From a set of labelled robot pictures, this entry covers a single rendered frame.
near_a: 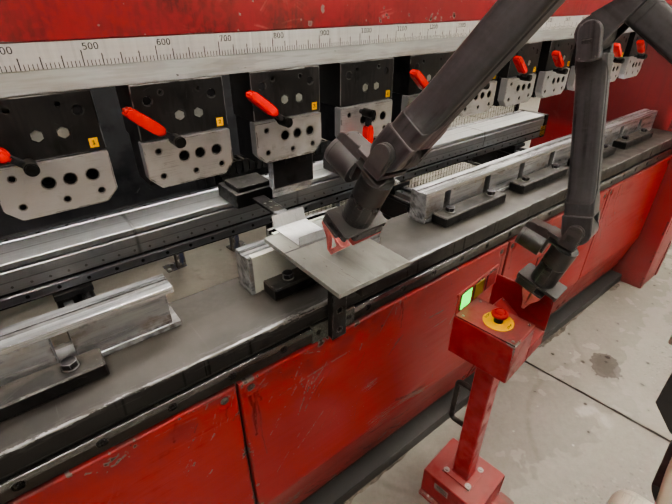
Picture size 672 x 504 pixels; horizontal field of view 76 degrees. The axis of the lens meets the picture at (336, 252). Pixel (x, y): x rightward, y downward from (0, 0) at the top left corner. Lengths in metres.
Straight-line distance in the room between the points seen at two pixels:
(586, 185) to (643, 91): 1.79
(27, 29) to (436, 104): 0.53
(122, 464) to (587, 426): 1.67
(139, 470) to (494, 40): 0.92
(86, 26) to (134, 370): 0.55
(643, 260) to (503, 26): 2.46
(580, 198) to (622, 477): 1.20
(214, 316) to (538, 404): 1.49
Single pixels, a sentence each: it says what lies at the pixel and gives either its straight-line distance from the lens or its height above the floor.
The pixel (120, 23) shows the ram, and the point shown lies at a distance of 0.74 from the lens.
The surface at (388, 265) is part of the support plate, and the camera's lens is 0.84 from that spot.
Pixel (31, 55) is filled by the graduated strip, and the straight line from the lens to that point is 0.72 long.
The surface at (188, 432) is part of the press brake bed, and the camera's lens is 0.96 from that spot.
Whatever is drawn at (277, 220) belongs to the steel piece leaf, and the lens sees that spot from 0.98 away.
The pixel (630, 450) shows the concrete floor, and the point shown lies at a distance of 2.07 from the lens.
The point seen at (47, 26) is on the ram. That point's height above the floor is 1.42.
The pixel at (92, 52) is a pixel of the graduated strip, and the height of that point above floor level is 1.38.
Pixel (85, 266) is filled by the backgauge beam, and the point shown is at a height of 0.93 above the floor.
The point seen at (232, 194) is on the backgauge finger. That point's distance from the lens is 1.13.
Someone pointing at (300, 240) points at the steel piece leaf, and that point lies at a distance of 0.90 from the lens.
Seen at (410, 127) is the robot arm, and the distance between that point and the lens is 0.64.
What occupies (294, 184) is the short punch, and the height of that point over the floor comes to 1.09.
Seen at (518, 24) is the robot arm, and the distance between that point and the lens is 0.60.
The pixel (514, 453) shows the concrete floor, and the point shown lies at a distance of 1.87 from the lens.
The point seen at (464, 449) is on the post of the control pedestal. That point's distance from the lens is 1.51.
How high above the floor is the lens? 1.45
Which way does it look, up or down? 31 degrees down
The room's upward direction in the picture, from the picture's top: straight up
